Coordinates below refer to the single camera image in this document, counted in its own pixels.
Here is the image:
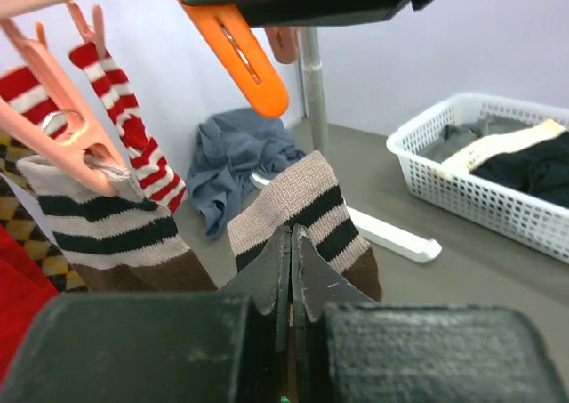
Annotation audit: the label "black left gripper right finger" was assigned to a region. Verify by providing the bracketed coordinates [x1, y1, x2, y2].
[291, 225, 372, 402]

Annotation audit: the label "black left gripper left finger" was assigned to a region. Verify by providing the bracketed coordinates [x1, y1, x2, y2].
[220, 226, 292, 402]

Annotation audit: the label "orange clothes peg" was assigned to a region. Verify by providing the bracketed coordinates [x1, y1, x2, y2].
[178, 0, 289, 118]

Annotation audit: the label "pink clothes peg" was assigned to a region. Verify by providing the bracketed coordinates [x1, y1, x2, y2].
[1, 19, 126, 197]

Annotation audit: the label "white and steel clothes rack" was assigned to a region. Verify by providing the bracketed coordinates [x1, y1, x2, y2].
[265, 27, 442, 264]

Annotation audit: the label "blue-grey crumpled cloth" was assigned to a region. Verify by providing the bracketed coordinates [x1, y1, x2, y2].
[186, 108, 305, 239]

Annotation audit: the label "red white striped sock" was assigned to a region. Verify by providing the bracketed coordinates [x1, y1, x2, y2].
[1, 66, 58, 125]
[68, 43, 186, 212]

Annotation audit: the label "white plastic laundry basket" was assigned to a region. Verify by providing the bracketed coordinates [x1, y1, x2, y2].
[386, 93, 568, 262]

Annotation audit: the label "dark clothes in basket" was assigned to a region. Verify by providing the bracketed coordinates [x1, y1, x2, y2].
[419, 116, 568, 208]

